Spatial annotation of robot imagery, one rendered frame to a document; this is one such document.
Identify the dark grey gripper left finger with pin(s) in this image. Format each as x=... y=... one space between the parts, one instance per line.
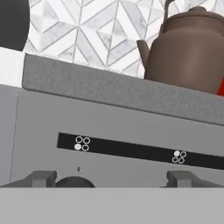
x=39 y=178

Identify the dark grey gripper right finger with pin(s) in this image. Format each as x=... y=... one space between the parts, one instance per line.
x=182 y=178

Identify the grey stove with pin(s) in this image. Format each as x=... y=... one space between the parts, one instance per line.
x=116 y=140

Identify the brown kettle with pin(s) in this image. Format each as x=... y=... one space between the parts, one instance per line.
x=189 y=49

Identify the red object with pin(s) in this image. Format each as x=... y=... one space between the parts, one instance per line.
x=220 y=89

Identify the dark round pan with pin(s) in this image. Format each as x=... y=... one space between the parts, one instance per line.
x=13 y=23

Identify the black stove knob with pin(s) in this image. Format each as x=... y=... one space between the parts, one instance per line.
x=74 y=182

